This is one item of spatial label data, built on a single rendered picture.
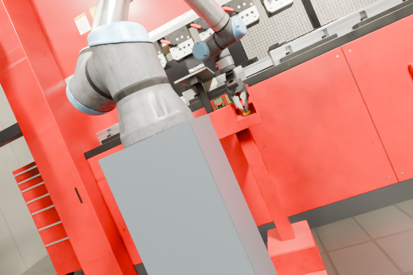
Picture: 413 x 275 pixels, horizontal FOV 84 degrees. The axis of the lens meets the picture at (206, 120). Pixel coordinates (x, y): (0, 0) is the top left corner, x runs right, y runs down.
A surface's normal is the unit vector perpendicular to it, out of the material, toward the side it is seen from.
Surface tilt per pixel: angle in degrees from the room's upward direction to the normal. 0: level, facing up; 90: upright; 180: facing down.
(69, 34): 90
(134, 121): 72
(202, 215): 90
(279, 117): 90
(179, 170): 90
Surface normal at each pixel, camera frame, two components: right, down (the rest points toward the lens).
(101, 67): -0.58, 0.26
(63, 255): -0.18, 0.09
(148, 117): -0.06, -0.29
